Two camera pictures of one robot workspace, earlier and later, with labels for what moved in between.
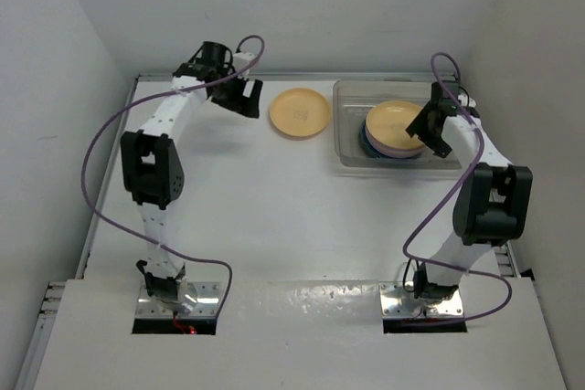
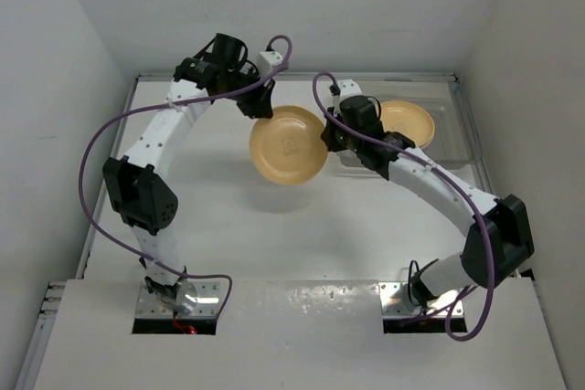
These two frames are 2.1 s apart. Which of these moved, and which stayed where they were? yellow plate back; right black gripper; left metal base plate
Moved: yellow plate back; right black gripper
Stayed: left metal base plate
